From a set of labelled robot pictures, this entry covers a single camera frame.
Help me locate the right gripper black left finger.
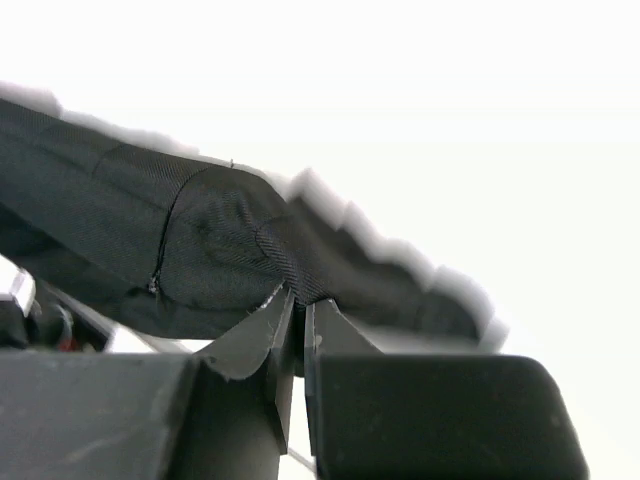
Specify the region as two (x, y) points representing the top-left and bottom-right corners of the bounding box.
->
(1, 290), (294, 479)

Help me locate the black pleated skirt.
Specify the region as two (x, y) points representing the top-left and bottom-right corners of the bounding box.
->
(1, 101), (490, 343)

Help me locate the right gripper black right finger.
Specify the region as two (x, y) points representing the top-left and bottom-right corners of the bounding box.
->
(304, 301), (589, 480)

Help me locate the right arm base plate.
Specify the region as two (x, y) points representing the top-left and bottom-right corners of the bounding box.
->
(1, 259), (114, 353)

